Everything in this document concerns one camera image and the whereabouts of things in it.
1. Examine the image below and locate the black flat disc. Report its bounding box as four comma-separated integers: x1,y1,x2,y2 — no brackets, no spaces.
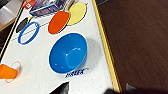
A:
15,17,30,34

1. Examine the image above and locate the yellow flat disc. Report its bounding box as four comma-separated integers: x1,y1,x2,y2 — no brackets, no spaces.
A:
66,1,88,26

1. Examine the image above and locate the small orange game piece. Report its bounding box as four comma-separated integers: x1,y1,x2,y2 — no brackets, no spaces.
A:
47,9,71,35

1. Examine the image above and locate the yellow gaming table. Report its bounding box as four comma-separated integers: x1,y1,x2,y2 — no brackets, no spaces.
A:
0,0,123,94

